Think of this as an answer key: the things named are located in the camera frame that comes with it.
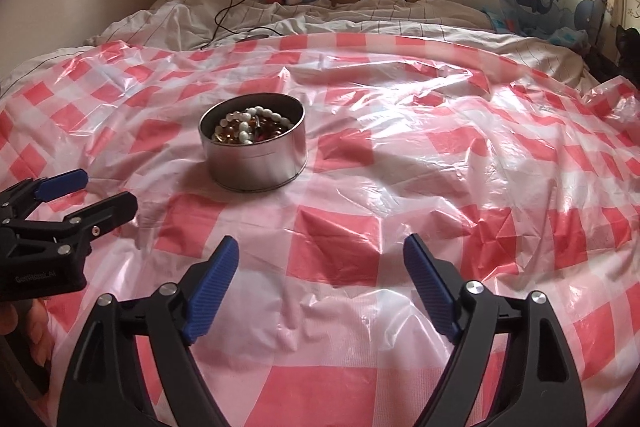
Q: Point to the person left hand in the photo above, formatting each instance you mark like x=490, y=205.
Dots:
x=34, y=326

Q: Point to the white striped bed sheet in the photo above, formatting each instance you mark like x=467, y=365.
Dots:
x=187, y=25

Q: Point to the red white checkered plastic sheet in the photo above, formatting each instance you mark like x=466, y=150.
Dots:
x=522, y=182

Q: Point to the black garment at bedside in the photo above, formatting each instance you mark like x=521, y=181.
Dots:
x=627, y=43

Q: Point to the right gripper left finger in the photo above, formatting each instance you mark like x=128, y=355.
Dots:
x=104, y=383

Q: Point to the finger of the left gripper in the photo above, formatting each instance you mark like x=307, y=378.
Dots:
x=21, y=199
x=27, y=243

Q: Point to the gold red jewelry pile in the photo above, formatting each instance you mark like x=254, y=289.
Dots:
x=248, y=128

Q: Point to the round silver metal tin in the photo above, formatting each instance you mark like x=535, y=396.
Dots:
x=261, y=166

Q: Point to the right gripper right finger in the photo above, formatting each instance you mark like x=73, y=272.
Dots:
x=538, y=384

